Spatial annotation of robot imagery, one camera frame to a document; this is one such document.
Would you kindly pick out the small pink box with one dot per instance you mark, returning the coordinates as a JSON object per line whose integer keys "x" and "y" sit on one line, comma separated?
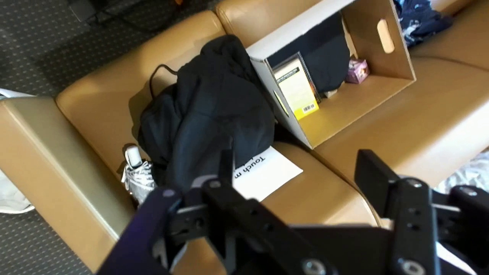
{"x": 357, "y": 71}

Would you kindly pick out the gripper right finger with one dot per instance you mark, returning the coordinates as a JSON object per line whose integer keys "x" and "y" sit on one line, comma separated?
{"x": 412, "y": 214}

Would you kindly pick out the white cloth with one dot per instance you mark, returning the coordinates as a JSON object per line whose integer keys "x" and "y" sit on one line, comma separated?
{"x": 11, "y": 198}

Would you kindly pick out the white paper sheet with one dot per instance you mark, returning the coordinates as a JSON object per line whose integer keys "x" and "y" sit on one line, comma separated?
{"x": 271, "y": 172}

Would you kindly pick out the crumpled white plastic sheet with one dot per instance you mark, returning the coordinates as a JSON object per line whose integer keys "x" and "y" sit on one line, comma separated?
{"x": 473, "y": 172}

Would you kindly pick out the black hoodie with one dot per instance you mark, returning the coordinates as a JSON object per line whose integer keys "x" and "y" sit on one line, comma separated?
{"x": 214, "y": 103}

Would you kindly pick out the yellow book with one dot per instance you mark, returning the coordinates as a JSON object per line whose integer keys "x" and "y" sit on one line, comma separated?
{"x": 296, "y": 91}

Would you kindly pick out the cardboard box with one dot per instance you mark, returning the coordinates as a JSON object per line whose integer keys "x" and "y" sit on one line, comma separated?
{"x": 359, "y": 107}

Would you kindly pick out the white grey sneaker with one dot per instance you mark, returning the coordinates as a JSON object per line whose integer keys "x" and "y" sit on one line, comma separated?
{"x": 139, "y": 179}

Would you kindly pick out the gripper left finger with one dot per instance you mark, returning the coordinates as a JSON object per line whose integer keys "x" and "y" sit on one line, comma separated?
{"x": 244, "y": 214}

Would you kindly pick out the dark navy garment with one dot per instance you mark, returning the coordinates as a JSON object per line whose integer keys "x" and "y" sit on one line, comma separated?
{"x": 324, "y": 57}

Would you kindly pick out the tan leather couch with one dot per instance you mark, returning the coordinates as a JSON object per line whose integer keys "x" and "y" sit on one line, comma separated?
{"x": 401, "y": 126}

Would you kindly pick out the blue patterned cloth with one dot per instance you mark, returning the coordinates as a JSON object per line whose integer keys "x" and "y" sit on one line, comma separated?
{"x": 418, "y": 19}

